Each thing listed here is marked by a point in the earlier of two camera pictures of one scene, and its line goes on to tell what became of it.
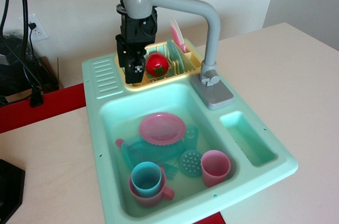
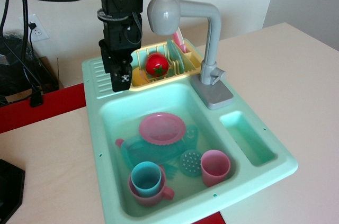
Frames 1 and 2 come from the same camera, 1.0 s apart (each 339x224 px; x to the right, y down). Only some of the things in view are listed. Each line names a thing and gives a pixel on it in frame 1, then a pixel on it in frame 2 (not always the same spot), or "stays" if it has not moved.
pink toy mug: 164,192 stays
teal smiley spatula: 191,135 stays
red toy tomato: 157,64 stays
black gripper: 136,34 → 120,38
